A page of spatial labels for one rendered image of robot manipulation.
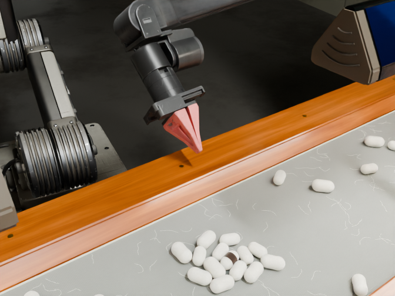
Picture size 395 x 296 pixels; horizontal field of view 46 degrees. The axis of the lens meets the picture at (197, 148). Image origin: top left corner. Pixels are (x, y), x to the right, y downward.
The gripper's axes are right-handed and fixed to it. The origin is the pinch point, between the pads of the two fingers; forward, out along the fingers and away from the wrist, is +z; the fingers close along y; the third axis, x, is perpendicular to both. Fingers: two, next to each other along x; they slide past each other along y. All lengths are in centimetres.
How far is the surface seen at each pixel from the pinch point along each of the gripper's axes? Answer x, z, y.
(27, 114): 182, -86, 16
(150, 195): 2.4, 3.7, -10.5
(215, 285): -10.3, 19.5, -13.1
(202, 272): -8.8, 17.3, -13.3
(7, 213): -39, 5, -35
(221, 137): 7.8, -1.2, 10.0
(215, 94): 158, -51, 114
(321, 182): -5.3, 15.1, 15.1
